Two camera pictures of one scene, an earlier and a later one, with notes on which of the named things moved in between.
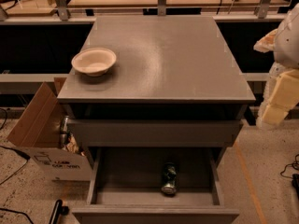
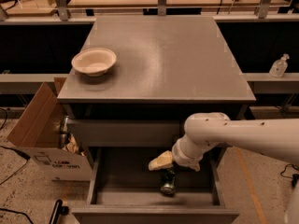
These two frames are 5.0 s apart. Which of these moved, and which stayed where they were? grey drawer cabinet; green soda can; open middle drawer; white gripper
Moved: white gripper
Stayed: green soda can; grey drawer cabinet; open middle drawer
